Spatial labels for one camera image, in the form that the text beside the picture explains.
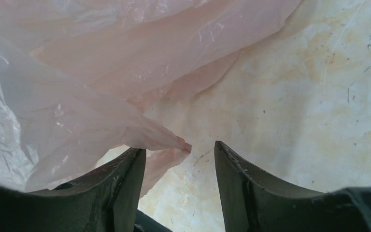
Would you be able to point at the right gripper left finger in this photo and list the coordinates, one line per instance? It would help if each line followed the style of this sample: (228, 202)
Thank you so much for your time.
(103, 200)

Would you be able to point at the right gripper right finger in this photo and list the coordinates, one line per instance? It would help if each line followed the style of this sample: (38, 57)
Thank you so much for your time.
(253, 200)

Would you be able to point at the pink plastic trash bag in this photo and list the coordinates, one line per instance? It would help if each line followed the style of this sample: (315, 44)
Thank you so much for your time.
(77, 75)

